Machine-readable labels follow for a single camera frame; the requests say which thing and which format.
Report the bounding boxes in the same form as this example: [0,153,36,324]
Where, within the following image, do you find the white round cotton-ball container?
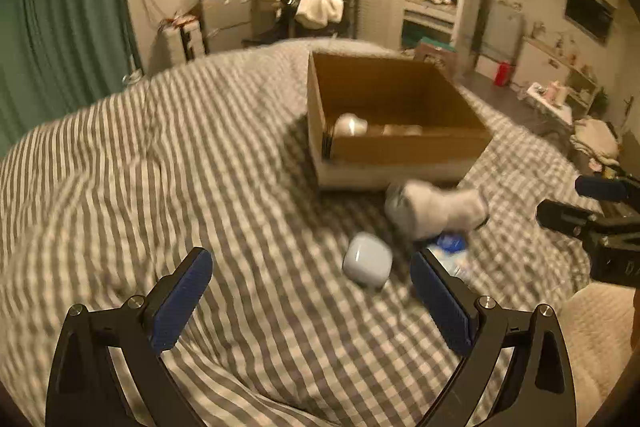
[333,113,369,136]

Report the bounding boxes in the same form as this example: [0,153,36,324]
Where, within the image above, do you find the white folding side table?
[525,82,574,128]

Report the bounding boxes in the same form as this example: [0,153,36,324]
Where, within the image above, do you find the blue tissue packet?
[427,233,470,282]

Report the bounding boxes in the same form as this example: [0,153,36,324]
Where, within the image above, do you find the rolled white sock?
[384,180,489,241]

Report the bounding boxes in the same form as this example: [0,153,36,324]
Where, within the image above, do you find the white earbud case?
[342,232,393,291]

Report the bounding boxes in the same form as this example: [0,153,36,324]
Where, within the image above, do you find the open cardboard box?
[307,52,491,191]

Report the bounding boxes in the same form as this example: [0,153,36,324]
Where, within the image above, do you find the grey checkered bed quilt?
[0,37,601,427]

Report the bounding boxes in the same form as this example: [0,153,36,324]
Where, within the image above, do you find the white towel on chair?
[295,0,344,29]

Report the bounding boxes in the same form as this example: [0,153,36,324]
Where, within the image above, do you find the dark wooden chair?
[243,0,341,49]

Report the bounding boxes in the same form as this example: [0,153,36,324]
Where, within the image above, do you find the green curtain left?
[1,0,140,152]

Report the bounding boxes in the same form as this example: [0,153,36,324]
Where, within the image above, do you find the white suitcase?
[160,14,206,66]

